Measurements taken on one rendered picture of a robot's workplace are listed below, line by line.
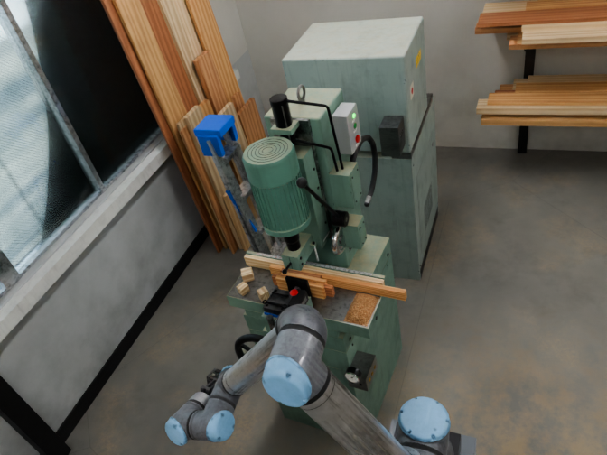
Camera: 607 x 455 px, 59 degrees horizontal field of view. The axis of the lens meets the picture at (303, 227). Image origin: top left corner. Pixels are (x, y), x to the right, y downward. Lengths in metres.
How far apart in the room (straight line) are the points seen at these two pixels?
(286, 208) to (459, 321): 1.55
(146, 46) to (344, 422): 2.40
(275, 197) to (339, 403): 0.74
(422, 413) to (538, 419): 1.15
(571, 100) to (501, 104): 0.39
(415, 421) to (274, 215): 0.78
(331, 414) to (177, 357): 2.04
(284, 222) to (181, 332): 1.70
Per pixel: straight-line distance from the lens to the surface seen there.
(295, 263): 1.98
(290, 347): 1.23
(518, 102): 3.63
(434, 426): 1.69
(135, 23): 3.16
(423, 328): 3.04
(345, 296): 2.02
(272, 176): 1.70
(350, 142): 1.94
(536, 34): 3.38
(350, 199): 1.96
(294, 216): 1.81
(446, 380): 2.85
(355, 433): 1.39
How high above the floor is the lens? 2.39
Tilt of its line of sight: 39 degrees down
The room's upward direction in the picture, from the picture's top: 14 degrees counter-clockwise
